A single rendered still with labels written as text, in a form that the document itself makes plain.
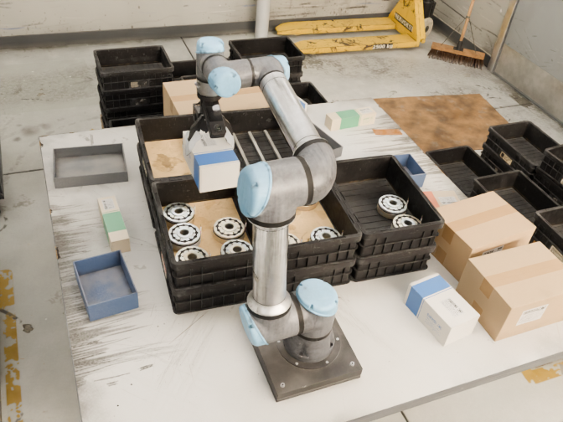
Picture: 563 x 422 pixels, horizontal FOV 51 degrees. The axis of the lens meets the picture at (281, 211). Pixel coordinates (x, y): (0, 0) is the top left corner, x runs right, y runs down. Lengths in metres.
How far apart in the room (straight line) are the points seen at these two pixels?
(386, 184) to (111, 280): 1.05
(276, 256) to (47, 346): 1.56
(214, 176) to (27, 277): 1.53
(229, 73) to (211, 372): 0.83
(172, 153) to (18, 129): 1.94
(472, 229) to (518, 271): 0.22
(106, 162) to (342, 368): 1.30
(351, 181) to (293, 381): 0.86
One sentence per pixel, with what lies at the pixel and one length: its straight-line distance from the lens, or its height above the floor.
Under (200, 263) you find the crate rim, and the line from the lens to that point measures 1.71.
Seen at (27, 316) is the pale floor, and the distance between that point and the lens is 2.89.
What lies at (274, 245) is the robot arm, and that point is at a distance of 1.38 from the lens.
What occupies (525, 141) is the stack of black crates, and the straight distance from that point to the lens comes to 3.76.
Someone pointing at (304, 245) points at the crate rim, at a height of 0.93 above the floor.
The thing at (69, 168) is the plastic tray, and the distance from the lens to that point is 2.47.
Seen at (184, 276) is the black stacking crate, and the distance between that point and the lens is 1.75.
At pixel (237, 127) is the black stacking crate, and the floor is 0.86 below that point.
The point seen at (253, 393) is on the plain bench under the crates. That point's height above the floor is 0.70.
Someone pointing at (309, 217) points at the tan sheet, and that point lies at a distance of 2.04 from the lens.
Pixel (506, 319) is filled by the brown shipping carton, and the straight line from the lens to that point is 1.94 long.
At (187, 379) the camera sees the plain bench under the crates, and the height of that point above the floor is 0.70.
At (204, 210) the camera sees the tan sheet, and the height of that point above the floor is 0.83.
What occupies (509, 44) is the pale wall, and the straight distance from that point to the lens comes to 5.32.
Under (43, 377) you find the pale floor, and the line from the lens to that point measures 2.67.
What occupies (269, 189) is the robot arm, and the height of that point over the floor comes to 1.36.
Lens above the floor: 2.14
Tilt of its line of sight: 40 degrees down
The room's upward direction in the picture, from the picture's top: 7 degrees clockwise
